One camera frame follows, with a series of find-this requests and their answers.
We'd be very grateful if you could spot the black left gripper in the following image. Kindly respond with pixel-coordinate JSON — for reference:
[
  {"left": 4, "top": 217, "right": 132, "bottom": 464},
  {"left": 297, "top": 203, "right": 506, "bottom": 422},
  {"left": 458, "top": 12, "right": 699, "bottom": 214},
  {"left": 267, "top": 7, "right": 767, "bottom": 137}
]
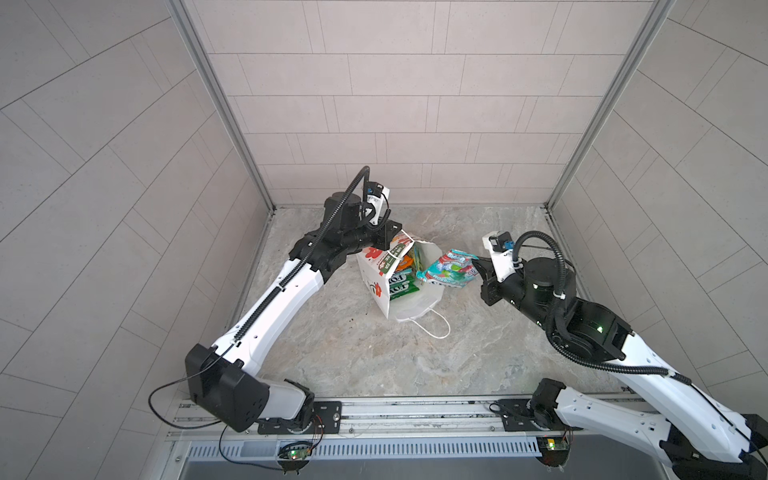
[{"left": 335, "top": 216, "right": 401, "bottom": 255}]

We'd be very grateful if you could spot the white floral paper bag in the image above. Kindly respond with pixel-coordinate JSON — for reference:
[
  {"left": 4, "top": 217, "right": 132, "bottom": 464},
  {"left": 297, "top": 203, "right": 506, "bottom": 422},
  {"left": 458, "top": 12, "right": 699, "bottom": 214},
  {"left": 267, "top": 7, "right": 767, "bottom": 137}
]
[{"left": 356, "top": 232, "right": 445, "bottom": 325}]

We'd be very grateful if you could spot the orange Fox's fruits candy packet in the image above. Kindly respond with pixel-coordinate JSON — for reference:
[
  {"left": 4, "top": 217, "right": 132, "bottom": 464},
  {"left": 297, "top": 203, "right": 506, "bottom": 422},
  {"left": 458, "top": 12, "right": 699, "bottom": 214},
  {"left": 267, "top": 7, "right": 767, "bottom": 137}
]
[{"left": 395, "top": 252, "right": 414, "bottom": 273}]

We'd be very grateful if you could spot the teal mint blossom candy packet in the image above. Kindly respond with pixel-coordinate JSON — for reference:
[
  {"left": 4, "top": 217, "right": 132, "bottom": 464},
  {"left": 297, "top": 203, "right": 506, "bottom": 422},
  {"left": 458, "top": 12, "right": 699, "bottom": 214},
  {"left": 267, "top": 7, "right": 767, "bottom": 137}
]
[{"left": 417, "top": 249, "right": 478, "bottom": 288}]

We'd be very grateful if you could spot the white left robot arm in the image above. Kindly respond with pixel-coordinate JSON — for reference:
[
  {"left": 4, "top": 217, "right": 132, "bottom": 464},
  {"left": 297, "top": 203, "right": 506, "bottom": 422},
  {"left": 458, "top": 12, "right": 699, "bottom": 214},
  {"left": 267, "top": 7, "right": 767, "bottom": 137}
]
[{"left": 185, "top": 182, "right": 402, "bottom": 432}]

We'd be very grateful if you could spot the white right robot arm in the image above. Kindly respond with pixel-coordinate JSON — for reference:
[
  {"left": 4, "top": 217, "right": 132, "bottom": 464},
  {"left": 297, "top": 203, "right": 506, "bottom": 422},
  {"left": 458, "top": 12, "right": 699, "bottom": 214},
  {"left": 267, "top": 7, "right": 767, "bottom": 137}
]
[{"left": 472, "top": 251, "right": 767, "bottom": 479}]

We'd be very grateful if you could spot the green Fox's candy packet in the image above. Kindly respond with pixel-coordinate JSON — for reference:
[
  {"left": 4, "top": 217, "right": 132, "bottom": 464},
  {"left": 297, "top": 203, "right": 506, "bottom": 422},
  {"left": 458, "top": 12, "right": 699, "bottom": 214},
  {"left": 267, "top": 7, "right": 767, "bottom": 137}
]
[{"left": 388, "top": 269, "right": 419, "bottom": 300}]

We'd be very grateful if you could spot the right circuit board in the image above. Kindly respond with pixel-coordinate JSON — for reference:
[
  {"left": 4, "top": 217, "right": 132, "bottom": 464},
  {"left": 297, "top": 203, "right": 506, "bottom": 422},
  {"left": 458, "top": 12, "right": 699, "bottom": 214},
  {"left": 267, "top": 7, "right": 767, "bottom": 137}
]
[{"left": 536, "top": 437, "right": 571, "bottom": 468}]

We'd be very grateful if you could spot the circuit board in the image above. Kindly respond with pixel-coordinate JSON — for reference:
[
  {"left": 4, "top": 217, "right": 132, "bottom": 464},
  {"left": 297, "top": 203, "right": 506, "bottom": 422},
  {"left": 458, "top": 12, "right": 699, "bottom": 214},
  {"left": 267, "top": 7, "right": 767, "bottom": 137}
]
[
  {"left": 277, "top": 441, "right": 314, "bottom": 462},
  {"left": 536, "top": 437, "right": 571, "bottom": 468}
]

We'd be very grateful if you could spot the left circuit board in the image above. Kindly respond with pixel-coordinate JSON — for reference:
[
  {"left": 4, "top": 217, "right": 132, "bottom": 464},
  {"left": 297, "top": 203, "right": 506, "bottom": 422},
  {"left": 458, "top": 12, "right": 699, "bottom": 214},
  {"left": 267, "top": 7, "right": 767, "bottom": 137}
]
[{"left": 277, "top": 441, "right": 314, "bottom": 462}]

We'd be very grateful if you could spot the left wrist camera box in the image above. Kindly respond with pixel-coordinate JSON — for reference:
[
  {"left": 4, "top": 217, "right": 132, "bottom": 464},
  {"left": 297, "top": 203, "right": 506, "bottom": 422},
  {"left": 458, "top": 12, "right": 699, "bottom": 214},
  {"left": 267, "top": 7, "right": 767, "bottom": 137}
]
[{"left": 364, "top": 182, "right": 390, "bottom": 226}]

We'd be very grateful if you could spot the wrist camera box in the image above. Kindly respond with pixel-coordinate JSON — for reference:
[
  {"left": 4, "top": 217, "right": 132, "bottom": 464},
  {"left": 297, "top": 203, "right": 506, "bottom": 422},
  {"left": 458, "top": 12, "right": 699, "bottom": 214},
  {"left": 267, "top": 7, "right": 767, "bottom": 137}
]
[
  {"left": 364, "top": 182, "right": 390, "bottom": 226},
  {"left": 482, "top": 231, "right": 516, "bottom": 283}
]

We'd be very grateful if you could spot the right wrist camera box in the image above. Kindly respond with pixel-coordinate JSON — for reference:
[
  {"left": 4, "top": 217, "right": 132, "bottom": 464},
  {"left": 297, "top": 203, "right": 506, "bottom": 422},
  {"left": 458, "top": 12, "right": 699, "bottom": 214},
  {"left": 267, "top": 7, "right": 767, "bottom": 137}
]
[{"left": 482, "top": 231, "right": 516, "bottom": 283}]

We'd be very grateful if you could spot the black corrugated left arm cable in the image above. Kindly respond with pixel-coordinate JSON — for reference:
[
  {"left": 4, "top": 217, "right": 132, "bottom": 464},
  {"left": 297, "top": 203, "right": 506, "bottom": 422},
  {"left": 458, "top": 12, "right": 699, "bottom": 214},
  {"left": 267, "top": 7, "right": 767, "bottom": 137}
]
[{"left": 230, "top": 166, "right": 373, "bottom": 343}]

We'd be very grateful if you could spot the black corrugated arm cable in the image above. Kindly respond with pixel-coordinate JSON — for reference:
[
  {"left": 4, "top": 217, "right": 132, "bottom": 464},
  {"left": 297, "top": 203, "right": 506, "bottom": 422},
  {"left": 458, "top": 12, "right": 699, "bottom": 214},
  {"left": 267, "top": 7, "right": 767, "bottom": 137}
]
[
  {"left": 230, "top": 166, "right": 373, "bottom": 343},
  {"left": 512, "top": 230, "right": 691, "bottom": 385}
]

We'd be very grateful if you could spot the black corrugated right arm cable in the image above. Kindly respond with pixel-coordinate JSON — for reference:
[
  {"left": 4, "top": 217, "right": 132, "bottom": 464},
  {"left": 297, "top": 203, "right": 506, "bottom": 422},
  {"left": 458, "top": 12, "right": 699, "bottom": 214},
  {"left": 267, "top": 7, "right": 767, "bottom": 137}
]
[{"left": 512, "top": 230, "right": 691, "bottom": 385}]

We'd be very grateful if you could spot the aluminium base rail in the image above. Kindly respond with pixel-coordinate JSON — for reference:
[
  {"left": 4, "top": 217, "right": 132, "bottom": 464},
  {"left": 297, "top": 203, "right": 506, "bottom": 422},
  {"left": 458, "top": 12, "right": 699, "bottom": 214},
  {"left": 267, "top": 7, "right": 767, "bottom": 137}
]
[{"left": 167, "top": 393, "right": 670, "bottom": 470}]

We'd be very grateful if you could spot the aluminium corner post left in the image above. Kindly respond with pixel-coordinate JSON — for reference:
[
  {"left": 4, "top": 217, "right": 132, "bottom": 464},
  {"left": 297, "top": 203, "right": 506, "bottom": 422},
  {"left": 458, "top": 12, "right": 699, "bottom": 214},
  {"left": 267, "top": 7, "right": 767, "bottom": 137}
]
[{"left": 166, "top": 0, "right": 276, "bottom": 216}]

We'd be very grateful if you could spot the aluminium corner post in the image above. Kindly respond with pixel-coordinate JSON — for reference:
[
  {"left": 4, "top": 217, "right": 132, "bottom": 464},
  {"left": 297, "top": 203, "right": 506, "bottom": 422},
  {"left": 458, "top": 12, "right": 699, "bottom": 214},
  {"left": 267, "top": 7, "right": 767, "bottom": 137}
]
[
  {"left": 166, "top": 0, "right": 276, "bottom": 216},
  {"left": 545, "top": 0, "right": 676, "bottom": 213}
]

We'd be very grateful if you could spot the aluminium corner post right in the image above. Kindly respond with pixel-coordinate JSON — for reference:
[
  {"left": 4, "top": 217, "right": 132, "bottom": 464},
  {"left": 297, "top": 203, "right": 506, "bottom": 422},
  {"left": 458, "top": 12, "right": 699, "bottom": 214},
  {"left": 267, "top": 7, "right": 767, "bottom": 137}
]
[{"left": 545, "top": 0, "right": 676, "bottom": 213}]

